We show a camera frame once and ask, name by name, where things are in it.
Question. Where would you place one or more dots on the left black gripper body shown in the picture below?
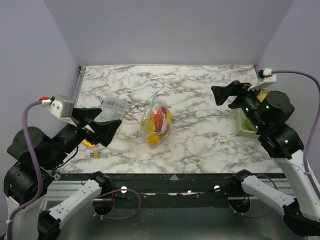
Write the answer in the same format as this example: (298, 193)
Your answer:
(70, 139)

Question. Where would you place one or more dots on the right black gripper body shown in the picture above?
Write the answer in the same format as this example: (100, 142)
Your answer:
(238, 95)

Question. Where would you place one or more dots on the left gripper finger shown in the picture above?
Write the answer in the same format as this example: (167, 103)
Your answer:
(83, 116)
(102, 132)

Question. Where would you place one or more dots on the yellow toy starfruit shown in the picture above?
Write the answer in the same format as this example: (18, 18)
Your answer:
(148, 125)

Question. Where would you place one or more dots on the yellow toy lemon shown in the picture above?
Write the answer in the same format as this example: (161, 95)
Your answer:
(154, 139)
(261, 97)

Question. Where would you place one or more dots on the clear zip top bag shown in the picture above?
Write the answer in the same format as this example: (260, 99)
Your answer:
(154, 103)

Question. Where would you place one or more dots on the red toy tomato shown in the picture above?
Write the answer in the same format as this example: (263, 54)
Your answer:
(159, 118)

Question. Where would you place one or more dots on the yellow toy banana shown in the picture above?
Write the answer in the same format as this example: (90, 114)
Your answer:
(168, 120)

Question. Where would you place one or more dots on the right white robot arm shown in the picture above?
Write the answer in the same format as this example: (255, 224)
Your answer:
(301, 212)

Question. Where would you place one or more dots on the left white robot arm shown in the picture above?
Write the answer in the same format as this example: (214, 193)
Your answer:
(37, 158)

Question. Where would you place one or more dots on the small yellow plastic piece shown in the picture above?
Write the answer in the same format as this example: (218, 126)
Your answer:
(88, 144)

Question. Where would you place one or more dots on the green toy cabbage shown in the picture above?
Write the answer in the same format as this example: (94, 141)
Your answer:
(250, 126)

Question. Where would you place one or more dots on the small yellow connector sticker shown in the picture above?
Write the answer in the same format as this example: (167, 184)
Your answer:
(95, 155)

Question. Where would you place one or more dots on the clear plastic packet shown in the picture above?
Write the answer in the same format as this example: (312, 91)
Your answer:
(112, 109)

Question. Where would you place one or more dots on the beige plastic basket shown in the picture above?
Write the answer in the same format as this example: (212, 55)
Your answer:
(244, 128)

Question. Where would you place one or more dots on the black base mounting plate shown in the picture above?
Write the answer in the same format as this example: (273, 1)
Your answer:
(175, 190)

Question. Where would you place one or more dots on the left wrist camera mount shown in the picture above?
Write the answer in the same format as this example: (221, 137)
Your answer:
(59, 106)

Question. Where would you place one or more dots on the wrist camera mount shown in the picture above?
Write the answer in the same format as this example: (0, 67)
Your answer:
(59, 106)
(266, 77)

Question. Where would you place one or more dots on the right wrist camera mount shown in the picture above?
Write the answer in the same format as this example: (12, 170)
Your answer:
(266, 77)

